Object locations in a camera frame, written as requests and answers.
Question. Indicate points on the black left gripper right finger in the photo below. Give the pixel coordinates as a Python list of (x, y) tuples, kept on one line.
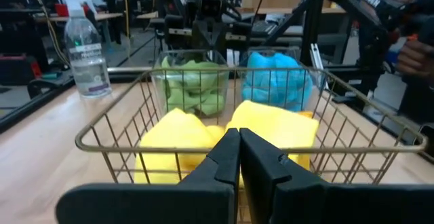
[(271, 190)]

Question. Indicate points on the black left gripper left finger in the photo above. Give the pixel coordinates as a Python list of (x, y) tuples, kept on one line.
[(203, 197)]

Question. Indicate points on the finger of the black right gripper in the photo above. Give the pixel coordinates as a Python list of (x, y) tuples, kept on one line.
[(218, 35), (200, 35)]

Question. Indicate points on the green microfiber towel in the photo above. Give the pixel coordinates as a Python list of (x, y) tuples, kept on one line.
[(190, 102), (193, 71)]

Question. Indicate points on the blue microfiber towel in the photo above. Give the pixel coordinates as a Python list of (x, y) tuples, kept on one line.
[(271, 68), (278, 96)]

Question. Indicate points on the yellow microfiber towel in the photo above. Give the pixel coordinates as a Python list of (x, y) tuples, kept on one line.
[(271, 125), (173, 132)]

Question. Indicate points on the clear plastic bin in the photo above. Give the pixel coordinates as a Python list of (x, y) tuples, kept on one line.
[(156, 81), (317, 81)]

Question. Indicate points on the clear spray bottle white trigger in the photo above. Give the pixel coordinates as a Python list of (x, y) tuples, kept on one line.
[(88, 68)]

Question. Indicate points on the person's hand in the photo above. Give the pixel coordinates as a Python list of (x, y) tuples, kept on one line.
[(415, 59)]

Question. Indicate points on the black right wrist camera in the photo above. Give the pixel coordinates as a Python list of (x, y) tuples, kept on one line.
[(211, 10)]

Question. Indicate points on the silver metal bracket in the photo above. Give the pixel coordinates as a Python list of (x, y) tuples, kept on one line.
[(318, 61)]

